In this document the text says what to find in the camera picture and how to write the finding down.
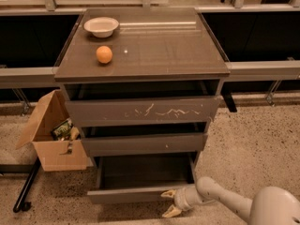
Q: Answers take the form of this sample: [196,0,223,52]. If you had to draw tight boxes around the open cardboard box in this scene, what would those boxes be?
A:
[16,90,91,172]

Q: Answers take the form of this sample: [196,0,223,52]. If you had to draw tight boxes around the grey metal railing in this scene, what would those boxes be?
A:
[0,60,300,89]

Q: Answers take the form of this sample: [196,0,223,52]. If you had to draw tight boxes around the white bowl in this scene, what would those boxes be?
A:
[83,17,119,38]

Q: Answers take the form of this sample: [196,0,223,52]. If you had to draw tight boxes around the grey top drawer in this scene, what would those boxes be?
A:
[66,80,220,128]

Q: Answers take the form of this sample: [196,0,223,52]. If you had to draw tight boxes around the grey drawer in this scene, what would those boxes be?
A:
[87,153,196,204]
[66,80,220,128]
[82,122,207,157]

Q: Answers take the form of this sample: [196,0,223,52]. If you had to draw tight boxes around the black table leg frame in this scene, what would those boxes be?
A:
[0,157,41,213]

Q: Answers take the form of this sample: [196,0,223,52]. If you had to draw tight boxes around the orange fruit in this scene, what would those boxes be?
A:
[96,46,113,64]

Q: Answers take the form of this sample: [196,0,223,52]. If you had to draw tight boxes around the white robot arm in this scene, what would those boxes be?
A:
[161,176,300,225]

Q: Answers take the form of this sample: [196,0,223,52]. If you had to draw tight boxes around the grey middle drawer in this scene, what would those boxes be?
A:
[82,122,207,157]

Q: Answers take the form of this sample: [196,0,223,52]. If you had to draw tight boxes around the grey bottom drawer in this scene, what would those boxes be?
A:
[87,153,196,204]

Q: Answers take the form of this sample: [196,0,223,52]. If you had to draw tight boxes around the green snack packet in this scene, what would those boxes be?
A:
[51,118,73,141]

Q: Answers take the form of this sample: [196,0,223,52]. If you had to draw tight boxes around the dark grey drawer cabinet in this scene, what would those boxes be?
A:
[53,7,231,161]

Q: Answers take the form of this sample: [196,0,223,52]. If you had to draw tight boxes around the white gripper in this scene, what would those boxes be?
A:
[161,186,215,218]

